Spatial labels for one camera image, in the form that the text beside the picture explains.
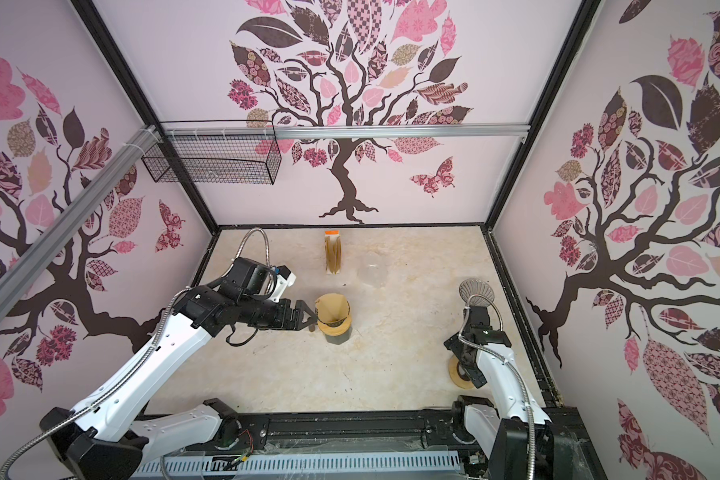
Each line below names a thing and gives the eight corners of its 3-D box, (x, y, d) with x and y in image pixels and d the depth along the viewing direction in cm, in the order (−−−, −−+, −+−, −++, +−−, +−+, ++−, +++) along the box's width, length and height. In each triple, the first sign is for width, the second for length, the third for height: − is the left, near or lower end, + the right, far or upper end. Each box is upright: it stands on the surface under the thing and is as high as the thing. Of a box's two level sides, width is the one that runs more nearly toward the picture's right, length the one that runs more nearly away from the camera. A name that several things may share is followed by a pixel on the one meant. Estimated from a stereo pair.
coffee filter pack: (323, 274, 107) (320, 259, 100) (327, 245, 116) (324, 230, 109) (340, 274, 107) (339, 259, 100) (342, 245, 116) (341, 230, 109)
